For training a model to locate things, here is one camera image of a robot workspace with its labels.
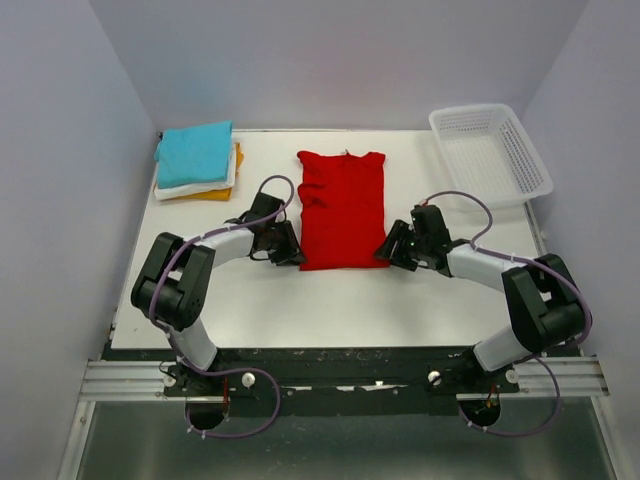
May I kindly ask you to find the white perforated plastic basket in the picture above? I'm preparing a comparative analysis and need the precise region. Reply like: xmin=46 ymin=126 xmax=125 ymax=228
xmin=429 ymin=104 xmax=554 ymax=208

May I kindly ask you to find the folded orange t shirt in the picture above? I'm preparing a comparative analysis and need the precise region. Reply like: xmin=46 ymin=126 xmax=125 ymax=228
xmin=175 ymin=142 xmax=244 ymax=201

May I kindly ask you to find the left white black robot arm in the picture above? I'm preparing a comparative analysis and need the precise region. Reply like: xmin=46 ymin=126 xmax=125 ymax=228
xmin=130 ymin=192 xmax=306 ymax=395

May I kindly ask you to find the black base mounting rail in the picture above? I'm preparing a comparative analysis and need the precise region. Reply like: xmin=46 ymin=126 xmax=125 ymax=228
xmin=102 ymin=346 xmax=519 ymax=417

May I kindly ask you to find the red t shirt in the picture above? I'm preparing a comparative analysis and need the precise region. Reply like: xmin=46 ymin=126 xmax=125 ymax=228
xmin=297 ymin=151 xmax=389 ymax=272

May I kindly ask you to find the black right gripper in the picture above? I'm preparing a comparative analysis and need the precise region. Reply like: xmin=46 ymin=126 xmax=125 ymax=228
xmin=373 ymin=220 xmax=429 ymax=272

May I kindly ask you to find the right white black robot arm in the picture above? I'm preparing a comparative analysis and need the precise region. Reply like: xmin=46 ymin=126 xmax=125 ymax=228
xmin=374 ymin=205 xmax=587 ymax=392

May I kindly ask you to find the folded white t shirt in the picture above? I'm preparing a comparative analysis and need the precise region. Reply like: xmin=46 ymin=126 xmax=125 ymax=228
xmin=153 ymin=142 xmax=244 ymax=201

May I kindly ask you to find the folded light blue t shirt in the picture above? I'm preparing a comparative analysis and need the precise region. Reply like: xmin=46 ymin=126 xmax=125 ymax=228
xmin=154 ymin=120 xmax=233 ymax=189

